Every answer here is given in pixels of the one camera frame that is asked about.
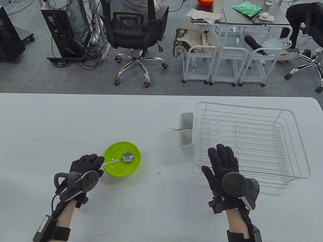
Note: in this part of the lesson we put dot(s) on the person's left hand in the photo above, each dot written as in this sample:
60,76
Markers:
85,162

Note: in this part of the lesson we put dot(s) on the black mesh office chair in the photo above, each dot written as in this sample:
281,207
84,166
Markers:
136,32

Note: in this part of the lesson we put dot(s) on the black round hand controller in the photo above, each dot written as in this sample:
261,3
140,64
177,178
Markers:
234,184
87,180

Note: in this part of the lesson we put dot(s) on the black monitor on wheeled stand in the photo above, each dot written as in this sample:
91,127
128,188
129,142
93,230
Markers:
10,42

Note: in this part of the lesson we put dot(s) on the steel spoon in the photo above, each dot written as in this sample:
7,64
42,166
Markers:
128,157

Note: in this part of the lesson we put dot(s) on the steel fork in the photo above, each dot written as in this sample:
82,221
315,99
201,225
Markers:
181,129

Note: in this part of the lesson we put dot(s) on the black roll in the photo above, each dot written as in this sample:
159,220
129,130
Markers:
253,42

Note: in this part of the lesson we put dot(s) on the black computer tower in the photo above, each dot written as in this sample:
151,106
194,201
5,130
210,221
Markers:
54,27

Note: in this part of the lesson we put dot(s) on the orange bowl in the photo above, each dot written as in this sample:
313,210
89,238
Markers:
204,2

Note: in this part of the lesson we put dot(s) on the beige cloth bag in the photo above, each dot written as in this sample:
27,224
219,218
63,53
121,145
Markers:
191,37

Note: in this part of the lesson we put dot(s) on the white cutlery bin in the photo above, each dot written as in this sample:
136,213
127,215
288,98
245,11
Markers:
185,148

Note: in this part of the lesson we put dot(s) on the person's right hand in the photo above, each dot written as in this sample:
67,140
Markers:
223,161

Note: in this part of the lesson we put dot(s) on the clear glass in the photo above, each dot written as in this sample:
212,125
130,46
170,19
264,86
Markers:
269,2

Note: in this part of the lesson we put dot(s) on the small white device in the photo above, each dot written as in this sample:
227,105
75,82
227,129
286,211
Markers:
265,17

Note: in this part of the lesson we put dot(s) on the green plastic bag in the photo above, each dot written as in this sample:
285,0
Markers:
247,8

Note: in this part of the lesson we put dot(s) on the black wrist sensor box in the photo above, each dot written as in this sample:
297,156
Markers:
257,234

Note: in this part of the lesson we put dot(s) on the white desk frame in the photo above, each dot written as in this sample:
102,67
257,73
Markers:
99,25

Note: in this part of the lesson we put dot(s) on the office chair with chrome base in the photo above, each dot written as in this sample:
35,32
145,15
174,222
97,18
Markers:
313,63

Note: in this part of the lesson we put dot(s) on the person's left forearm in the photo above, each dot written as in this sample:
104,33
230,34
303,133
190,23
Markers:
64,216

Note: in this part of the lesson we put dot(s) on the pink striped cloth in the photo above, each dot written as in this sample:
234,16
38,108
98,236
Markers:
204,15

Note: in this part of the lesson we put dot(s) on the dark grey desk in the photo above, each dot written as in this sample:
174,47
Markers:
239,19

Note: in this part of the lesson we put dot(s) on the grey wrist sensor box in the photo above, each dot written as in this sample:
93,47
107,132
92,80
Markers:
44,228

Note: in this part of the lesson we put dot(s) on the person's right forearm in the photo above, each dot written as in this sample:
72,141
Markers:
234,221

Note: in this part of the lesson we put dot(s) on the green plastic bowl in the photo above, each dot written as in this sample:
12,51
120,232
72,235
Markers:
118,170

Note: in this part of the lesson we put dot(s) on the clear plastic bag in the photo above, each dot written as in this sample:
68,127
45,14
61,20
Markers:
275,42

